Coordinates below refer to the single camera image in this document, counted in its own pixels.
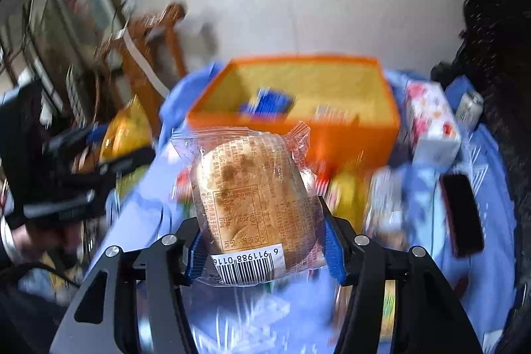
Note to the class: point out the orange storage box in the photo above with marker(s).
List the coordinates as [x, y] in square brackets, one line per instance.
[352, 142]

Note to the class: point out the black phone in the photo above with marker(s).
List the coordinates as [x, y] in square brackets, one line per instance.
[462, 213]

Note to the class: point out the dark carved wooden furniture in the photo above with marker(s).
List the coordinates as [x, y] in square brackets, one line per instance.
[510, 88]

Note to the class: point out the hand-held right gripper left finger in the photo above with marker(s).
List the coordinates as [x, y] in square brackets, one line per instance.
[193, 254]

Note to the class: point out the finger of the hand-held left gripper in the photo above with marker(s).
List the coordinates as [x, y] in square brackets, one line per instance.
[124, 163]
[74, 140]

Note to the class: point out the orange yellow snack bag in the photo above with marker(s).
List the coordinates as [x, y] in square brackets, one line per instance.
[124, 134]

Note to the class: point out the bread bun packet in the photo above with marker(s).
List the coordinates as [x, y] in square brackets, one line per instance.
[249, 188]

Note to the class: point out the silver drink can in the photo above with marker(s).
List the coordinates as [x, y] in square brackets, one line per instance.
[468, 109]

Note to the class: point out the blue snack packet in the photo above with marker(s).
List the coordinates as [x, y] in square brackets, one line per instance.
[269, 101]

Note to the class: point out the blue printed bed sheet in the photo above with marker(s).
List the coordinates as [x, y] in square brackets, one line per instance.
[489, 287]

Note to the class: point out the floral tissue pack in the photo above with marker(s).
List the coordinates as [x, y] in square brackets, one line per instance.
[431, 126]

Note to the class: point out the wooden chair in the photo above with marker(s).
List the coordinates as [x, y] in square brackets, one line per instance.
[137, 68]

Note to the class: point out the white snack packet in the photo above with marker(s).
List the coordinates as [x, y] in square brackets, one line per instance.
[386, 209]

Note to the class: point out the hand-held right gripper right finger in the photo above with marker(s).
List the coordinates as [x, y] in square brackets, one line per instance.
[334, 250]

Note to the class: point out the yellow snack packet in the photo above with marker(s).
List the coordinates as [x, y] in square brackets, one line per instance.
[346, 190]

